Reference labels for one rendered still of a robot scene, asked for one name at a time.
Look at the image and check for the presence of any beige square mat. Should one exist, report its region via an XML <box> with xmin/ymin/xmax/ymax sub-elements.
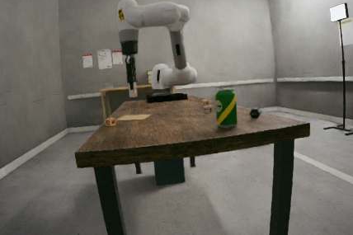
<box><xmin>116</xmin><ymin>115</ymin><xmax>150</xmax><ymax>121</ymax></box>

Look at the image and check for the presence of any green drink can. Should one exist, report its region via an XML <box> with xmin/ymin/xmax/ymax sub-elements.
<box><xmin>215</xmin><ymin>88</ymin><xmax>238</xmax><ymax>128</ymax></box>

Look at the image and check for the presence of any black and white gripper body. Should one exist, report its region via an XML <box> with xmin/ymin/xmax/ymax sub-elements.
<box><xmin>121</xmin><ymin>42</ymin><xmax>138</xmax><ymax>65</ymax></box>

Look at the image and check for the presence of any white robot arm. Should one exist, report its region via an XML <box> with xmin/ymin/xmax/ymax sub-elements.
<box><xmin>116</xmin><ymin>0</ymin><xmax>196</xmax><ymax>96</ymax></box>

